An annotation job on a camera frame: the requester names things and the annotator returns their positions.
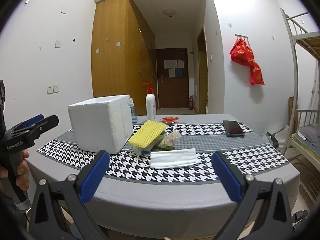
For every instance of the red snack packet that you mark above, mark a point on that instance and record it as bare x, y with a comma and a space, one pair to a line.
168, 120

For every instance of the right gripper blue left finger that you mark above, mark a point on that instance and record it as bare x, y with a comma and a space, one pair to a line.
91, 175

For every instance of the ceiling lamp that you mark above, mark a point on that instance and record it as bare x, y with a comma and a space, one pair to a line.
169, 12

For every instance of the white lotion pump bottle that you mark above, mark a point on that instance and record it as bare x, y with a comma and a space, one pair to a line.
150, 102

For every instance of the wooden wardrobe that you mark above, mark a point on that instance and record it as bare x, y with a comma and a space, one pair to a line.
123, 56

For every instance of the houndstooth grey tablecloth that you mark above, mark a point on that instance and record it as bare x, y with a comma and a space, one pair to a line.
186, 202

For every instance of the wooden side door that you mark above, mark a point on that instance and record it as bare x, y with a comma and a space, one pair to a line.
203, 72

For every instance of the dark brown entrance door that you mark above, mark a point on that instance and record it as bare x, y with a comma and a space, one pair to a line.
172, 77

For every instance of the white wall switch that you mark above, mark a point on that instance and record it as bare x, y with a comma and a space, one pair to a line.
57, 44

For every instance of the metal bunk bed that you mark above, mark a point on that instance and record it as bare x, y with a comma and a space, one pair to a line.
303, 105

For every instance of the wall coat hook rail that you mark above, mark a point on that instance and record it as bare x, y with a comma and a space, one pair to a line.
245, 38

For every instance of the black smartphone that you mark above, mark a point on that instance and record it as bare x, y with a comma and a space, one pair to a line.
233, 129

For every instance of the white folded face mask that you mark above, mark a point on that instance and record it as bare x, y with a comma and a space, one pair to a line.
174, 159

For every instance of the blue surgical face mask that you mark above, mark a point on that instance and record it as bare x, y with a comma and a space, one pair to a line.
138, 150

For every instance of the blue spray bottle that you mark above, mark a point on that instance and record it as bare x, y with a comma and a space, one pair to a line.
133, 112

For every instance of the person's left hand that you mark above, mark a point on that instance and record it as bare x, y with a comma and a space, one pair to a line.
22, 180

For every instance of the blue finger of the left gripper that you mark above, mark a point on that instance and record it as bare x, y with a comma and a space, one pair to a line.
43, 126
33, 120

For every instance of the yellow foam fruit net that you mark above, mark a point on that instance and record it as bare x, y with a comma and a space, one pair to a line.
148, 132

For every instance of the white styrofoam box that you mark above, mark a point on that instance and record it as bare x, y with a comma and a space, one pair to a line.
103, 123

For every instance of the red hanging bag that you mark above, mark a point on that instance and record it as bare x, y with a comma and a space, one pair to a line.
242, 54

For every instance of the floral plastic bag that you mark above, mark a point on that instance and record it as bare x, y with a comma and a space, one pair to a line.
166, 141

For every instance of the red fire extinguisher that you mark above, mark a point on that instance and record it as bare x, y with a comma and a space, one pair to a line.
191, 102

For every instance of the white wall socket pair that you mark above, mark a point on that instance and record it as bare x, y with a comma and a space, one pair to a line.
51, 89

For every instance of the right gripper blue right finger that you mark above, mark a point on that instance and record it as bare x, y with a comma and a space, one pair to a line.
229, 175

